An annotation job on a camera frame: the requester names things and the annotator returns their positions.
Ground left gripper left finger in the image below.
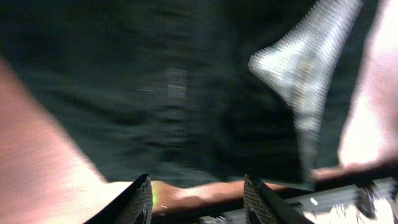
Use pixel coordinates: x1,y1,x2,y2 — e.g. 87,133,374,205
84,174,153,224

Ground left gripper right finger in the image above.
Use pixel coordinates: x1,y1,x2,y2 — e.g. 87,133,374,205
243,174,313,224

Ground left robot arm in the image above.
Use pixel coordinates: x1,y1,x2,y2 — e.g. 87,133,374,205
85,167,397,224

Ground black shorts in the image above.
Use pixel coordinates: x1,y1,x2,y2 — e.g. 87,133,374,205
1,0,377,189

